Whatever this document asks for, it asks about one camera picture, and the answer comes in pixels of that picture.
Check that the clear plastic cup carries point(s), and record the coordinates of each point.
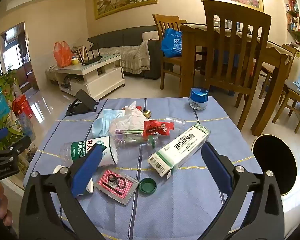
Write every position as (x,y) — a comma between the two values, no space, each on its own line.
(177,122)

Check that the white coffee table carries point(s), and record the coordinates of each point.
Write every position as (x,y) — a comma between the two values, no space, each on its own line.
(102,77)

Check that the small red box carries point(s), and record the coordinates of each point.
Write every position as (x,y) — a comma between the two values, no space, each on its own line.
(140,108)

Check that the dark grey sofa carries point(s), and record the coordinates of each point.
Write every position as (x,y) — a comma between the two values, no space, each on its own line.
(130,33)

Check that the wooden dining table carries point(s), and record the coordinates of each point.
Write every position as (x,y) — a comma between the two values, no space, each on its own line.
(272,85)

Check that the wall shelf with boxes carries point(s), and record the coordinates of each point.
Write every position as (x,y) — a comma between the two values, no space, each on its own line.
(293,17)

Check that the red candy wrapper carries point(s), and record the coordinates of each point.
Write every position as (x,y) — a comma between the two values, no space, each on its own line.
(156,127)

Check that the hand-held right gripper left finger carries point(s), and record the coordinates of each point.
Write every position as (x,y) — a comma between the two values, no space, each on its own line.
(87,170)

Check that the black wifi router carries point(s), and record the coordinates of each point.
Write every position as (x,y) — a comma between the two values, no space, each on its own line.
(91,60)

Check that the white sofa cushion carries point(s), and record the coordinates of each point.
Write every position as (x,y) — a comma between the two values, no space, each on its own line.
(150,35)

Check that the lace dining table cloth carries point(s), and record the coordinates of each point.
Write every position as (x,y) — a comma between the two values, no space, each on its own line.
(277,48)

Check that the clear plastic water bottle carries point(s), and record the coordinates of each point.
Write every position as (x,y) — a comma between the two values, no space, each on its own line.
(130,143)

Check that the white and green medicine box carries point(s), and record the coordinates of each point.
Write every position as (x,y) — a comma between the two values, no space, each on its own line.
(180,150)

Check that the beige lace sofa cover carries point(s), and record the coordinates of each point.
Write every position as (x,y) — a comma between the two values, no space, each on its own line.
(132,53)

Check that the black phone stand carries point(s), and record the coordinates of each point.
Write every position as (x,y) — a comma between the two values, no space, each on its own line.
(83,97)

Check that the pack of water bottles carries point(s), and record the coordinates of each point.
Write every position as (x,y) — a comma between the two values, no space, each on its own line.
(27,127)

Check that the green bottle cap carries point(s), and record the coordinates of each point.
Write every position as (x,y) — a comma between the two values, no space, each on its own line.
(147,186)

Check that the green potted plant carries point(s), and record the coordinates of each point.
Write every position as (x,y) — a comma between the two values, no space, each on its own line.
(2,82)

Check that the red gift boxes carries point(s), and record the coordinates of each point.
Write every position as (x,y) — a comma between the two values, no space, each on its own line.
(21,106)

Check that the person's left hand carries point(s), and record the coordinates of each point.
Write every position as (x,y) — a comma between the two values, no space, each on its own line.
(5,205)

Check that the blue shopping bag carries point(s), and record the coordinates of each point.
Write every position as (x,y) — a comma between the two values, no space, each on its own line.
(172,42)

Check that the white tissue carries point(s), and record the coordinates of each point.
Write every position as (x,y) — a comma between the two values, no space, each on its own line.
(130,122)

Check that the blue checked tablecloth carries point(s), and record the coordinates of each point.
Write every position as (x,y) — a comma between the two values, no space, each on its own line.
(190,205)

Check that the green and purple gum tube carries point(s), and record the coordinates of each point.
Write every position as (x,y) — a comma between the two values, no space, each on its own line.
(120,132)

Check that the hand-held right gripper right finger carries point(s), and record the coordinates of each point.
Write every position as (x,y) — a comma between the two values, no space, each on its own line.
(215,168)

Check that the small yellow cup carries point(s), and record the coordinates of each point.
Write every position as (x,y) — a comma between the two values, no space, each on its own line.
(74,61)

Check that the blue face mask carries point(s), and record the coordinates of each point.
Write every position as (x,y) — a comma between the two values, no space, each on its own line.
(102,125)

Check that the orange plastic bag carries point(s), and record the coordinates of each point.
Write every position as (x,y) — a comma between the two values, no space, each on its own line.
(62,55)

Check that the blue-lidded glass jar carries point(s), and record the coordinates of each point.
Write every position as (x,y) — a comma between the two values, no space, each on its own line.
(198,93)

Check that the pink blister pack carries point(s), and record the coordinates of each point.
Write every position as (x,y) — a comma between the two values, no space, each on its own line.
(115,187)

